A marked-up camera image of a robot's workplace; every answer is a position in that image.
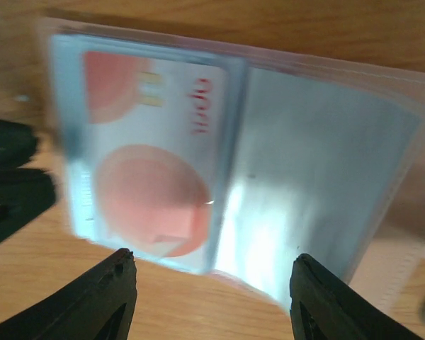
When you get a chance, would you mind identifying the pink leather card holder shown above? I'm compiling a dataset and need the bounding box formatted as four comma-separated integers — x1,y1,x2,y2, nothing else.
38,16,425,312

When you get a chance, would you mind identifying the red and white card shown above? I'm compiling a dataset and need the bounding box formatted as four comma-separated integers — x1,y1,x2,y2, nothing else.
84,51,227,257

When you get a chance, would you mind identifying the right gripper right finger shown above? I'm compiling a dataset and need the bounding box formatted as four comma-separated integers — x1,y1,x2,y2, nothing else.
290,254,420,340

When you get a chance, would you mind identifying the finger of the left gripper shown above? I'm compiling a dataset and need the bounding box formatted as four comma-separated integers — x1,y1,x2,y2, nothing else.
0,168,56,243
0,120,39,169

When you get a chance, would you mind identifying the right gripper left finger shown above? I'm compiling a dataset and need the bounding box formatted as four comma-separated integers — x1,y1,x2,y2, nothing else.
0,248,137,339

